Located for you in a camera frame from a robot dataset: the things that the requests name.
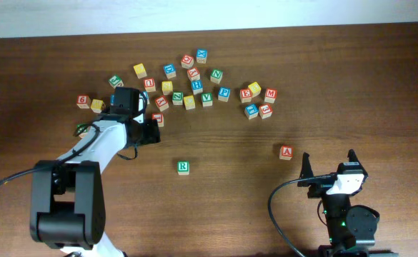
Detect red U block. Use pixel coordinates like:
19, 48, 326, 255
144, 78, 156, 92

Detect red A block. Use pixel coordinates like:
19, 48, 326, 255
279, 146, 294, 160

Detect red E block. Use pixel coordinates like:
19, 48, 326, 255
239, 89, 252, 103

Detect green B block far left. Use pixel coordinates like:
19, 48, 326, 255
74, 124, 89, 138

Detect blue P block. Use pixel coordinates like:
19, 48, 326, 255
218, 87, 231, 102

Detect green V block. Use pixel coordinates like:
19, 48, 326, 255
201, 93, 213, 107

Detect blue block lower right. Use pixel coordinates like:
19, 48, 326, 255
244, 104, 259, 119

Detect yellow C block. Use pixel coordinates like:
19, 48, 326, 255
183, 95, 196, 111

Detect red 3 block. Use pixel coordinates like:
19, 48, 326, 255
259, 104, 273, 119

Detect red 6 block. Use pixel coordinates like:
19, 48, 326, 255
76, 95, 91, 109

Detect red K block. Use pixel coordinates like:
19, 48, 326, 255
187, 67, 201, 81

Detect red M block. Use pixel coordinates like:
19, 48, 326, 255
264, 89, 277, 104

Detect green N block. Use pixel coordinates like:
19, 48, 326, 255
210, 69, 223, 84

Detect yellow block far left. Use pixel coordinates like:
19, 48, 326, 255
90, 99, 106, 114

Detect yellow block top left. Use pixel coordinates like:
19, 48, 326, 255
133, 63, 147, 79

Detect yellow block by E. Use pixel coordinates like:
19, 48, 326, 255
248, 81, 262, 98

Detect green R block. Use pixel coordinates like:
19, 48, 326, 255
177, 161, 190, 175

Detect blue D block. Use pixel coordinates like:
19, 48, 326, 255
163, 64, 176, 79

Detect yellow S block middle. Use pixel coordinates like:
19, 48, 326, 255
161, 81, 174, 96

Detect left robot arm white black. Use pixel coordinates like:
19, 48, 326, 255
30, 87, 160, 256

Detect red I block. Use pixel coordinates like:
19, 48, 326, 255
152, 113, 164, 127

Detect blue X block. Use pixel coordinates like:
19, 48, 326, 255
196, 49, 208, 64

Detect blue H block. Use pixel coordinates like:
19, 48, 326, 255
191, 80, 203, 95

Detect red C block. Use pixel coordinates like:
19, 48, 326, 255
181, 54, 194, 69

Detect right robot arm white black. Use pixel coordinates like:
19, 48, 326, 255
298, 149, 399, 256

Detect green J block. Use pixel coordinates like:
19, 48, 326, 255
108, 75, 124, 89

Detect green Z block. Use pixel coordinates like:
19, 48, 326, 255
172, 91, 184, 106

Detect blue 5 block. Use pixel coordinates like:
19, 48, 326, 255
142, 91, 150, 105

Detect red Y block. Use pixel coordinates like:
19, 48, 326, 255
154, 96, 169, 111

